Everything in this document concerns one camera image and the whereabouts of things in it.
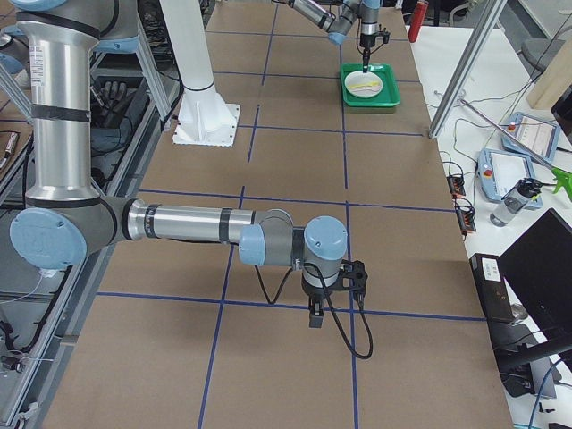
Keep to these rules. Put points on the teach pendant near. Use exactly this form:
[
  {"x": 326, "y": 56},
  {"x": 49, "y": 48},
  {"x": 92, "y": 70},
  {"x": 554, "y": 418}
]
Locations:
[{"x": 498, "y": 171}]

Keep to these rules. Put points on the black mini computer box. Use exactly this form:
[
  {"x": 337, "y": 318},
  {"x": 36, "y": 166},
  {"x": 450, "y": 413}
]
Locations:
[{"x": 492, "y": 291}]

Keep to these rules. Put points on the teach pendant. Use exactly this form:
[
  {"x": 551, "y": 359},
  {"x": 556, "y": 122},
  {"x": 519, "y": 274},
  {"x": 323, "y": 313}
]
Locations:
[
  {"x": 539, "y": 135},
  {"x": 498, "y": 171}
]

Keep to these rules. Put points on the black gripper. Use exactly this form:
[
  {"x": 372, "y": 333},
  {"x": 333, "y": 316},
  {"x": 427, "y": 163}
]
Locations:
[
  {"x": 314, "y": 292},
  {"x": 366, "y": 41}
]

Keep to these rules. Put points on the teach pendant far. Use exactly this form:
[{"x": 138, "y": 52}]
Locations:
[{"x": 539, "y": 135}]

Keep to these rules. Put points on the white round plate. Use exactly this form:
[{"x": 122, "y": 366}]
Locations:
[{"x": 356, "y": 77}]

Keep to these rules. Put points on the metal grabber stick green handle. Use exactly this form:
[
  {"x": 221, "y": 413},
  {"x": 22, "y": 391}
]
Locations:
[{"x": 562, "y": 177}]

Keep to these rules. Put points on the red cylinder tube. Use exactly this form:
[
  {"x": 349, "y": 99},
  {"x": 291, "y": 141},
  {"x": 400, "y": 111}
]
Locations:
[{"x": 417, "y": 20}]

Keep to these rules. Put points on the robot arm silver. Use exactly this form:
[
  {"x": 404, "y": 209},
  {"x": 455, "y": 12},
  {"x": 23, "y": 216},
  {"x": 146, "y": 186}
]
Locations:
[
  {"x": 338, "y": 27},
  {"x": 66, "y": 218}
]

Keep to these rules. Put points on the green plastic tray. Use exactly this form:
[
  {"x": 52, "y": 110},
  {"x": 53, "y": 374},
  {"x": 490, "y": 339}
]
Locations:
[{"x": 388, "y": 98}]

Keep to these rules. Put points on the clear water bottle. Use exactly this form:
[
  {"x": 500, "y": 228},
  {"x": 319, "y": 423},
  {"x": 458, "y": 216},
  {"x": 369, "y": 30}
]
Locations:
[{"x": 515, "y": 201}]

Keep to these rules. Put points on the grey office chair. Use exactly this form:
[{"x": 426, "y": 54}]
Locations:
[{"x": 539, "y": 52}]

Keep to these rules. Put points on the black monitor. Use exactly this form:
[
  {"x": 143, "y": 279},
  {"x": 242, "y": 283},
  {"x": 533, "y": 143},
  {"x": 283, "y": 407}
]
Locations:
[{"x": 537, "y": 267}]

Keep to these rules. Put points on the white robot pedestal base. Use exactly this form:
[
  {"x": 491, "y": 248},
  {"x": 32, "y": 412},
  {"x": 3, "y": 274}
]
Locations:
[{"x": 204, "y": 118}]

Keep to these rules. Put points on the yellow plastic spoon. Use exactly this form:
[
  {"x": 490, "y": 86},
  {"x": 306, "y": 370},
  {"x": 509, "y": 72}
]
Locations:
[{"x": 371, "y": 84}]

